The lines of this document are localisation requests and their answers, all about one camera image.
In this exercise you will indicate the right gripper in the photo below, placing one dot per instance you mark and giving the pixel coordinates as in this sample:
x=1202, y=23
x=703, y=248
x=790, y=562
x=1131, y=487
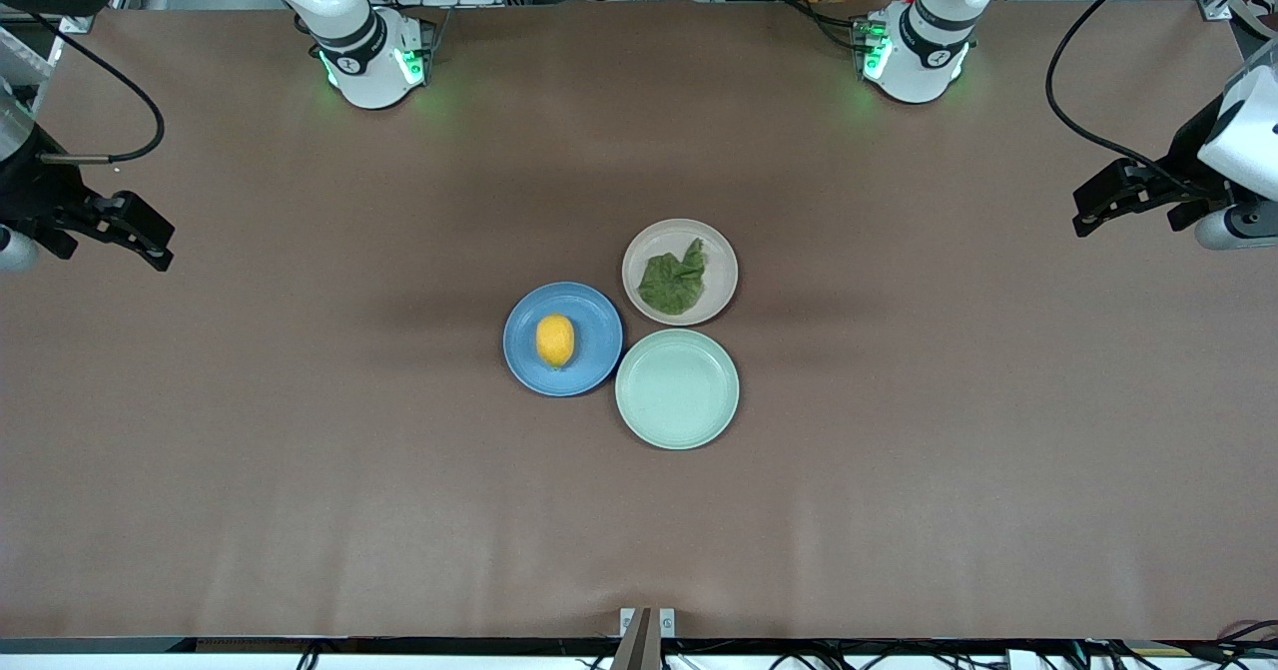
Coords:
x=32, y=194

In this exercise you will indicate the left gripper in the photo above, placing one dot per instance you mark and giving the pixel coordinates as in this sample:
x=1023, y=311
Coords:
x=1191, y=182

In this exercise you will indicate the yellow lemon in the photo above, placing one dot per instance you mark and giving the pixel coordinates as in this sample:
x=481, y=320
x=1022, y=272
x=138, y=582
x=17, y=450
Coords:
x=555, y=340

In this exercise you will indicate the green lettuce leaf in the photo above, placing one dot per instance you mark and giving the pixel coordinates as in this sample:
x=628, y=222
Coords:
x=674, y=281

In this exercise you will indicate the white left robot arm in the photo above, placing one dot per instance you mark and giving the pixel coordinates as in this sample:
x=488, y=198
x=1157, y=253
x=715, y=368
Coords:
x=919, y=61

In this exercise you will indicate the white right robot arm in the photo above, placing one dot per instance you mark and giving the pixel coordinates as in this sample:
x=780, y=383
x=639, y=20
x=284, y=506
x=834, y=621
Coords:
x=369, y=71

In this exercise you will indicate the beige plate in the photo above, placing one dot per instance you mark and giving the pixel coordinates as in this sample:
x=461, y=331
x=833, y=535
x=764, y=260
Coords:
x=714, y=296

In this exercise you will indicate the blue plate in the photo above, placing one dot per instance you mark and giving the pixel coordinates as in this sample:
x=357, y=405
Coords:
x=594, y=350

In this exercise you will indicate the light green plate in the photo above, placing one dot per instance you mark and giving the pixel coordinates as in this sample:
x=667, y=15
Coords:
x=677, y=388

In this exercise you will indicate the grey metal side frame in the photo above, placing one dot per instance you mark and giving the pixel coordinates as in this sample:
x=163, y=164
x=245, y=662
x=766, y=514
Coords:
x=30, y=51

